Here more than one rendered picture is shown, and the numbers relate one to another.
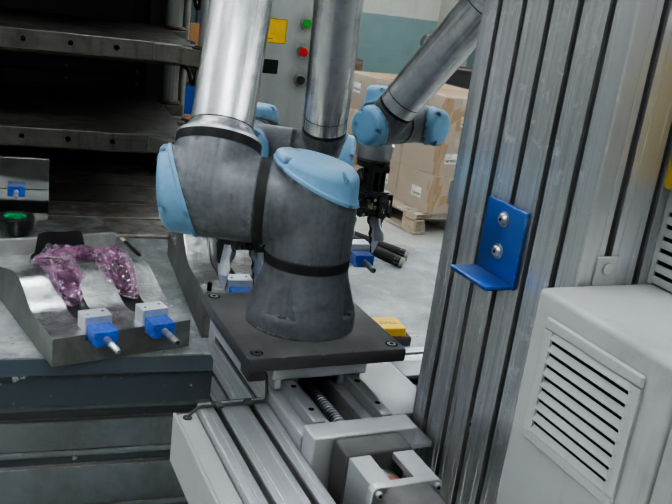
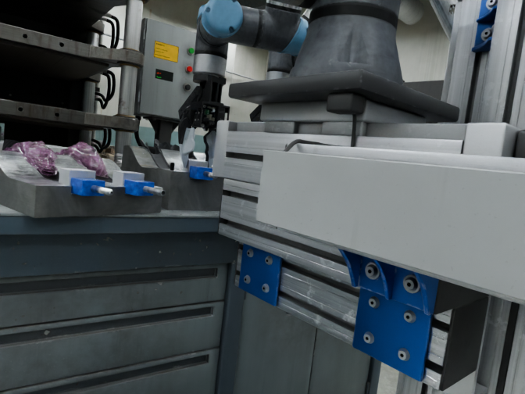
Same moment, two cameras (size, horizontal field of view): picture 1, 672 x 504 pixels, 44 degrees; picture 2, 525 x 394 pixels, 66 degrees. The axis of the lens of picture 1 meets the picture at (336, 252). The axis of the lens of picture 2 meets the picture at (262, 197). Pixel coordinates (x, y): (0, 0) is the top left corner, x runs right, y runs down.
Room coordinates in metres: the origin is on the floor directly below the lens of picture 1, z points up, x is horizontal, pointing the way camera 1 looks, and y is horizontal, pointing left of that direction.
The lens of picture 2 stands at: (0.55, 0.27, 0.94)
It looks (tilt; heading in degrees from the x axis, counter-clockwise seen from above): 5 degrees down; 345
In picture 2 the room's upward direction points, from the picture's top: 7 degrees clockwise
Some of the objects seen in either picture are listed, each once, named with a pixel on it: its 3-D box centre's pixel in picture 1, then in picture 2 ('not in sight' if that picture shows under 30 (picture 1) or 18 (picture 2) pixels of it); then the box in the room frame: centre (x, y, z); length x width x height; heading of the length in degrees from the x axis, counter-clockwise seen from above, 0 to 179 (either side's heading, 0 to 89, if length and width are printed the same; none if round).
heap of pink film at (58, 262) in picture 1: (82, 261); (51, 153); (1.56, 0.50, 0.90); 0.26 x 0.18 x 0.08; 38
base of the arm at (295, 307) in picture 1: (303, 286); (348, 57); (1.07, 0.04, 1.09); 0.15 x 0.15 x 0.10
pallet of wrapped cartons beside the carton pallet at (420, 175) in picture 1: (417, 147); not in sight; (6.04, -0.49, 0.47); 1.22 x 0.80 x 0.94; 34
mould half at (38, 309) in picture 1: (77, 281); (46, 171); (1.56, 0.51, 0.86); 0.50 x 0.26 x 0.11; 38
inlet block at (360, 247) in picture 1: (362, 260); not in sight; (1.71, -0.06, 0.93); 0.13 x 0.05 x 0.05; 21
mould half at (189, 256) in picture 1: (241, 263); (178, 173); (1.76, 0.21, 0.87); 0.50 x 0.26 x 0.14; 21
